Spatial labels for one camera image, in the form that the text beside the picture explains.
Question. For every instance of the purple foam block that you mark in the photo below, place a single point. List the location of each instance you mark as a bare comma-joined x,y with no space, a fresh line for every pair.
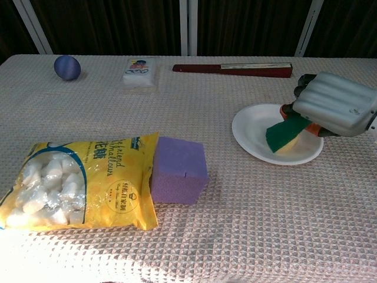
176,171

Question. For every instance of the white window frame post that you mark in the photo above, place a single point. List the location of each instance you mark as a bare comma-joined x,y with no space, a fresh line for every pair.
33,26
188,26
307,29

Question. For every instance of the dark red folded fan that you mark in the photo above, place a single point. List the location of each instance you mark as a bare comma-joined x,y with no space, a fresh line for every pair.
200,68

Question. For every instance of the yellow marshmallow bag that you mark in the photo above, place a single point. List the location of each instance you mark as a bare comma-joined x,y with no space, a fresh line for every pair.
117,177

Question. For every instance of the pink waffle tablecloth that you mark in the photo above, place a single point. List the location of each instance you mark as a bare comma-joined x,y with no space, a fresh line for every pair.
265,221

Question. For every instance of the purple ball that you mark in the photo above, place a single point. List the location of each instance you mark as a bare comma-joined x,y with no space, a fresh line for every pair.
67,67

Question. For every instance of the silver orange-tipped right robot hand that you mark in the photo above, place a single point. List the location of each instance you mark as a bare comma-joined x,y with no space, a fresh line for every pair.
332,103

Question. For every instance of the green yellow sponge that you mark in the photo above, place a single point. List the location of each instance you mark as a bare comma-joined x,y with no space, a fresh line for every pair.
282,132

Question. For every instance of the white tissue packet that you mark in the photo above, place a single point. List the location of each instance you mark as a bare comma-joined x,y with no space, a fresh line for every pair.
139,75

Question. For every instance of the white round plate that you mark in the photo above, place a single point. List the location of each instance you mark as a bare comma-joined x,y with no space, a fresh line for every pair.
250,129

